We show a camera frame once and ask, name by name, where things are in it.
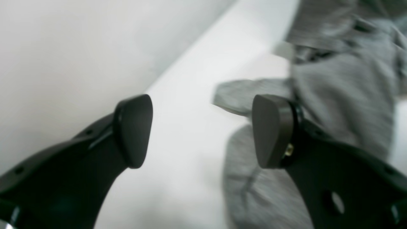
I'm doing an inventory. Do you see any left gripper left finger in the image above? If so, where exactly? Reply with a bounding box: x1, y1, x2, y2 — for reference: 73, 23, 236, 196
0, 94, 153, 229

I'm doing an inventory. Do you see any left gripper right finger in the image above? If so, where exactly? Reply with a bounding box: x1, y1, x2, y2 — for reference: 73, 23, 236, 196
252, 94, 407, 229

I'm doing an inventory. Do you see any grey t-shirt with black lettering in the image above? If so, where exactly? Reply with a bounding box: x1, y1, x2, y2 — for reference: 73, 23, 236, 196
213, 0, 406, 229

